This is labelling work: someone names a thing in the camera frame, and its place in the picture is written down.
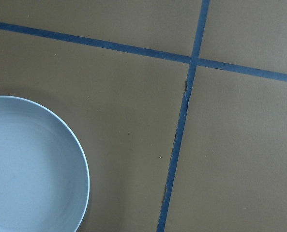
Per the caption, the light blue plate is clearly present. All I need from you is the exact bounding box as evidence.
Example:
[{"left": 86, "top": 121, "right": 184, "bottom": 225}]
[{"left": 0, "top": 96, "right": 90, "bottom": 232}]

